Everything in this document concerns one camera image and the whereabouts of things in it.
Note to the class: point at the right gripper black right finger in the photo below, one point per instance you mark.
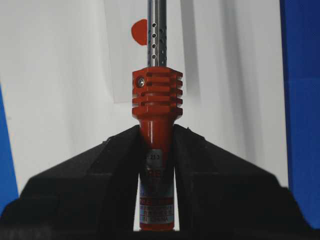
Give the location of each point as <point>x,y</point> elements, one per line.
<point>224,197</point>

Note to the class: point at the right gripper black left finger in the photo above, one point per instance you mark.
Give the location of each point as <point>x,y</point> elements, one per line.
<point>91,196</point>

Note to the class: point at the red handled soldering iron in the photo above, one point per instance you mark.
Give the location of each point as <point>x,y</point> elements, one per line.
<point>156,104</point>

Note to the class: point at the large white base board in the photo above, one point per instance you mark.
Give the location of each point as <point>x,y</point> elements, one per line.
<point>56,94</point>

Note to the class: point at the right red dot mark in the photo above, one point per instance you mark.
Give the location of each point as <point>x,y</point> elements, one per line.
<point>139,32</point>

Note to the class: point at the small white raised plate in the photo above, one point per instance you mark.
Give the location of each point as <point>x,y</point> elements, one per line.
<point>126,55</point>

